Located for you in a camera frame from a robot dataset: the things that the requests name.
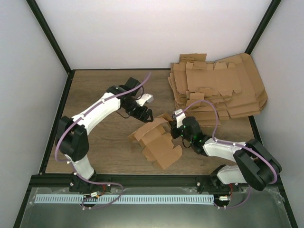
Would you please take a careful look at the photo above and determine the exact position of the brown cardboard box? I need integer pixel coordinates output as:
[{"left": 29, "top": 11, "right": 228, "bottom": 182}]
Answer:
[{"left": 128, "top": 113, "right": 183, "bottom": 170}]

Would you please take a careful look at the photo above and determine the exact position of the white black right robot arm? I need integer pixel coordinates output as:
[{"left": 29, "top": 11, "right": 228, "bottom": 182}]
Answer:
[{"left": 169, "top": 116, "right": 282, "bottom": 191}]

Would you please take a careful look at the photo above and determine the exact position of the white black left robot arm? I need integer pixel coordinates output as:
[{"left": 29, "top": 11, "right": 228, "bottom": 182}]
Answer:
[{"left": 54, "top": 77, "right": 153, "bottom": 192}]

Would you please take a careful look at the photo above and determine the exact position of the stack of flat cardboard blanks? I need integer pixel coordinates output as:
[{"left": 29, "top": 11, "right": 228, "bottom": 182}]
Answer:
[{"left": 168, "top": 53, "right": 268, "bottom": 127}]

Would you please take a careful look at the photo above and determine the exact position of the clear acrylic front plate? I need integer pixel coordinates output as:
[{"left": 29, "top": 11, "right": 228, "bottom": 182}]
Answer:
[{"left": 20, "top": 187, "right": 291, "bottom": 228}]

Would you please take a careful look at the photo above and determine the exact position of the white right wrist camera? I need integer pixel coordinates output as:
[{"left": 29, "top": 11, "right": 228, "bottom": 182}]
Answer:
[{"left": 172, "top": 109, "right": 186, "bottom": 128}]

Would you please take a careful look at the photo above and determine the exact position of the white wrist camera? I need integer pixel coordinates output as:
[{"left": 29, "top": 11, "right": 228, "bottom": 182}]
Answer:
[
  {"left": 172, "top": 109, "right": 186, "bottom": 128},
  {"left": 136, "top": 94, "right": 154, "bottom": 106}
]

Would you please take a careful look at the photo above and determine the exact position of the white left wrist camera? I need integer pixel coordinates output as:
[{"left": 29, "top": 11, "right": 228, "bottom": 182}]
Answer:
[{"left": 136, "top": 94, "right": 154, "bottom": 106}]

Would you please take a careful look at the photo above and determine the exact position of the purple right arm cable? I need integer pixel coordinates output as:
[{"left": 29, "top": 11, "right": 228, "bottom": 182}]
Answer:
[{"left": 185, "top": 99, "right": 278, "bottom": 210}]

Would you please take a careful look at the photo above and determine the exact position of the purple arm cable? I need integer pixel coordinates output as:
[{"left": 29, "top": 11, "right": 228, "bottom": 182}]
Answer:
[
  {"left": 54, "top": 72, "right": 152, "bottom": 211},
  {"left": 185, "top": 99, "right": 278, "bottom": 210}
]

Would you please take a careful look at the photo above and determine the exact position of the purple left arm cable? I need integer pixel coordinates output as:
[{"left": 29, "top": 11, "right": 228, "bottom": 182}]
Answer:
[{"left": 54, "top": 72, "right": 152, "bottom": 211}]

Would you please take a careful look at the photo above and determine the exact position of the black front mounting rail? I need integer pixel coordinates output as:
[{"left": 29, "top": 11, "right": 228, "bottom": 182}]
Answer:
[{"left": 29, "top": 173, "right": 230, "bottom": 193}]

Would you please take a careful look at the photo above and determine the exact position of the light blue slotted cable duct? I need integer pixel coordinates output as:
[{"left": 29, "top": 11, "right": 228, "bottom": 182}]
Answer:
[{"left": 34, "top": 194, "right": 214, "bottom": 205}]

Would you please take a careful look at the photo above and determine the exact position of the black back left frame post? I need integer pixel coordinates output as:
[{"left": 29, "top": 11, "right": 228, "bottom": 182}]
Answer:
[{"left": 26, "top": 0, "right": 72, "bottom": 74}]

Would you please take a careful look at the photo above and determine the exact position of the black frame post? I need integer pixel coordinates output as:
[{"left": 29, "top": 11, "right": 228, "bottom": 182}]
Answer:
[
  {"left": 26, "top": 0, "right": 72, "bottom": 74},
  {"left": 245, "top": 0, "right": 281, "bottom": 55}
]

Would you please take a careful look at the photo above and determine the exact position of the black back right frame post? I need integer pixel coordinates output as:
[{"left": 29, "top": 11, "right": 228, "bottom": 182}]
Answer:
[{"left": 245, "top": 0, "right": 281, "bottom": 55}]

